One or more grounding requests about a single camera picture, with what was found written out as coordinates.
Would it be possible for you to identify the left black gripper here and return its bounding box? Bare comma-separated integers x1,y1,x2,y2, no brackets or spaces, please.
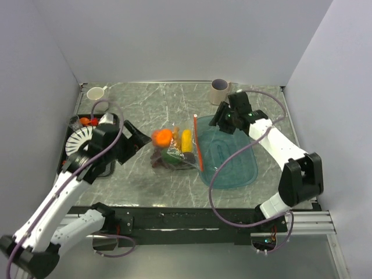
105,120,151,164

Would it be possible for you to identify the small orange pumpkin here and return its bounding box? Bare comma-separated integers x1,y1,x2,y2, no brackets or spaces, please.
152,128,173,148

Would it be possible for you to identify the purple grape bunch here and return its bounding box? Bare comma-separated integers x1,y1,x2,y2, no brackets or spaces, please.
150,148,175,169

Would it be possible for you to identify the yellow squash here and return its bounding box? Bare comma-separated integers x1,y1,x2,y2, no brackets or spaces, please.
181,129,192,153

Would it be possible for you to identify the green lime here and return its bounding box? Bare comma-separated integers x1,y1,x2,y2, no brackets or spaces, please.
161,149,181,165

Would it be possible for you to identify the orange ginger root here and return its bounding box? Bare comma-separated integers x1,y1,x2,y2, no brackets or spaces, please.
172,126,181,150

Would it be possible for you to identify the clear zip top bag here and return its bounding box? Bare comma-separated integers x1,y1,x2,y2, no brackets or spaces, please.
151,114,203,171

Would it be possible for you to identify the dark purple plum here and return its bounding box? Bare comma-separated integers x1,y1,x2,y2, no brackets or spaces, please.
183,152,196,164

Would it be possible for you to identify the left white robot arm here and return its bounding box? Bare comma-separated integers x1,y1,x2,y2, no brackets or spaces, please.
1,120,151,278

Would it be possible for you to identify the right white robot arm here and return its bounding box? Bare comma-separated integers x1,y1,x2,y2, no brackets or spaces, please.
209,90,324,231

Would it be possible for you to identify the teal plastic tray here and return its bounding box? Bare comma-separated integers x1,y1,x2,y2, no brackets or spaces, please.
197,116,258,189

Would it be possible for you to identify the beige mug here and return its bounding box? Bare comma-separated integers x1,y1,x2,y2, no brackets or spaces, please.
209,78,231,105

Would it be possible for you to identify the orange plastic spoon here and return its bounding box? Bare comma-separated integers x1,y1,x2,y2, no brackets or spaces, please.
79,117,99,126

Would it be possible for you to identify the striped white plate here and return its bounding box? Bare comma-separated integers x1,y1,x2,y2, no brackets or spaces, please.
65,126,95,156

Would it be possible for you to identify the white cup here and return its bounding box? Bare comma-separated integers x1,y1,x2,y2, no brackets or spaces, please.
87,85,109,113

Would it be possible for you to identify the black tray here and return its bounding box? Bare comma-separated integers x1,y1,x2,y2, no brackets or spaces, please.
56,113,119,178

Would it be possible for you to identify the clear plastic glass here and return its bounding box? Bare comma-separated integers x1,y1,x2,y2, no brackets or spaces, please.
68,115,83,131

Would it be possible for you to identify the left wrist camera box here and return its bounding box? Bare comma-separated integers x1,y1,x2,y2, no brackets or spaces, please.
98,112,115,125

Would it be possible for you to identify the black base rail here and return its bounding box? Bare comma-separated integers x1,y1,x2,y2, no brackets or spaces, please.
65,202,291,246

